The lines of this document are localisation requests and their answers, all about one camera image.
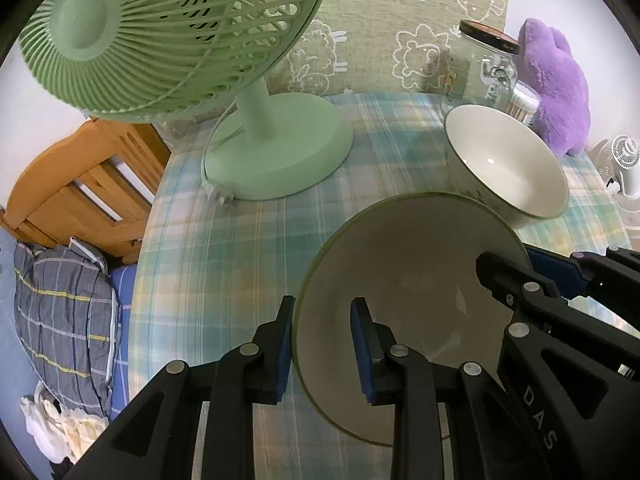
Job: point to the purple plush toy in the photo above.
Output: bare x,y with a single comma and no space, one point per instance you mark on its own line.
560,90

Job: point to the green desk fan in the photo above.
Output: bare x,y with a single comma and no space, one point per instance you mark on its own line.
280,150

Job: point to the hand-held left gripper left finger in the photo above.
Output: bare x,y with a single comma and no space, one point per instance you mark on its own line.
285,345

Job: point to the cotton swab container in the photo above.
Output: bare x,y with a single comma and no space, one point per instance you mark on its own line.
522,105

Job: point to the large floral ceramic bowl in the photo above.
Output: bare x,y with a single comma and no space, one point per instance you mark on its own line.
500,160

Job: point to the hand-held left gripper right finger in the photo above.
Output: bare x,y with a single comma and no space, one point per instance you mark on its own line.
362,355

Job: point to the medium floral ceramic bowl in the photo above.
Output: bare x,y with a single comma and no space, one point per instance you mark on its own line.
410,270

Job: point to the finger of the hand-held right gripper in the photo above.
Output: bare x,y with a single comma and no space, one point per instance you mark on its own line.
540,310
555,272

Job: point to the white desk fan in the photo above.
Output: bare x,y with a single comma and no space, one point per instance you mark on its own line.
627,175

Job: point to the grey plaid pillow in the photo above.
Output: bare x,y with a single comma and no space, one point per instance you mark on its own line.
60,320

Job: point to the sheep print green cloth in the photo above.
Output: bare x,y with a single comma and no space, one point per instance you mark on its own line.
370,10

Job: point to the blue checked sheet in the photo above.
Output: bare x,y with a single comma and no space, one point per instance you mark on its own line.
122,285

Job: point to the white crumpled cloth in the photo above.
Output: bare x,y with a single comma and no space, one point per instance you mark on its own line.
65,430

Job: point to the glass jar with lid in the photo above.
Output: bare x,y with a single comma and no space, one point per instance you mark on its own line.
475,70

